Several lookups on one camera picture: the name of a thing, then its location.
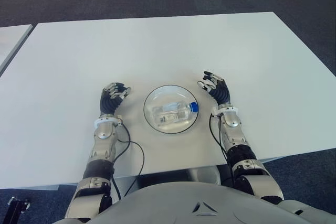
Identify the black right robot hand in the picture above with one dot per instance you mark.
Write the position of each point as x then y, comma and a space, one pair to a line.
221, 91

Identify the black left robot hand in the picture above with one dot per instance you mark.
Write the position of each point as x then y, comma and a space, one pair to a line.
109, 102

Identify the clear bottle with blue cap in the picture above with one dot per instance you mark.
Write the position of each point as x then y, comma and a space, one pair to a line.
170, 113

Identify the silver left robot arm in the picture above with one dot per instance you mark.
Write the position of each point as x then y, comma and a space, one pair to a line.
103, 140

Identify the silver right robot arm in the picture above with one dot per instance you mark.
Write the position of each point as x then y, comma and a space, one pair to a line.
233, 129

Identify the white plate with black rim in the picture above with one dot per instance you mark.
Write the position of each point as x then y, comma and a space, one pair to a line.
168, 93

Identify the white robot waist housing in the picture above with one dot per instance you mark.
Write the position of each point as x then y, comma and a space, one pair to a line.
206, 174

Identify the white side table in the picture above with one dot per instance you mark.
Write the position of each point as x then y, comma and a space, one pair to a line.
10, 43

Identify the grey robot torso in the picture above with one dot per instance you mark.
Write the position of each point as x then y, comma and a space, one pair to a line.
183, 205

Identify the black wheeled stand base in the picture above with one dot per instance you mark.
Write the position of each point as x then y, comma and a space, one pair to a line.
17, 208

